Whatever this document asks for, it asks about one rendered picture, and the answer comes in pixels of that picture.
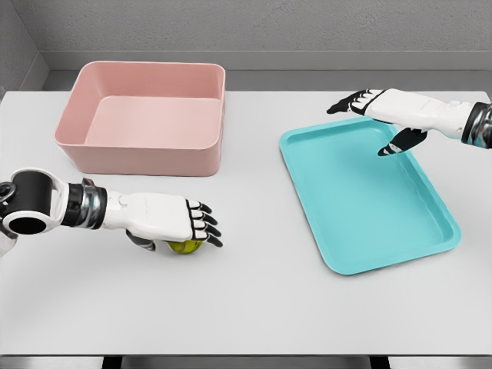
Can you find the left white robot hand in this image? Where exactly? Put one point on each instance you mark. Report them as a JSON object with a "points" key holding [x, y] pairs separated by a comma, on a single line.
{"points": [[165, 215]]}

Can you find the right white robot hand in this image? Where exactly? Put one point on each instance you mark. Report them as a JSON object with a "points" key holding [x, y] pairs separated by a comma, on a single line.
{"points": [[392, 107]]}

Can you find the yellow-green tennis ball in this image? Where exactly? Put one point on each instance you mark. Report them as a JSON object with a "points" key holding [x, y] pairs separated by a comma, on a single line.
{"points": [[184, 247]]}

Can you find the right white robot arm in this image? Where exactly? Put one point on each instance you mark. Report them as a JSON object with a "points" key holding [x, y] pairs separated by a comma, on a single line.
{"points": [[461, 119]]}

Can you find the blue rectangular tray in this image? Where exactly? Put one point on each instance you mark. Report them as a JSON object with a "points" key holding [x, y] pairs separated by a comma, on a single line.
{"points": [[365, 196]]}

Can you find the pink rectangular basket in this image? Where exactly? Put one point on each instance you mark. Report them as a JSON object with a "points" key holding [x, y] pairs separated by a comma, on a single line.
{"points": [[150, 115]]}

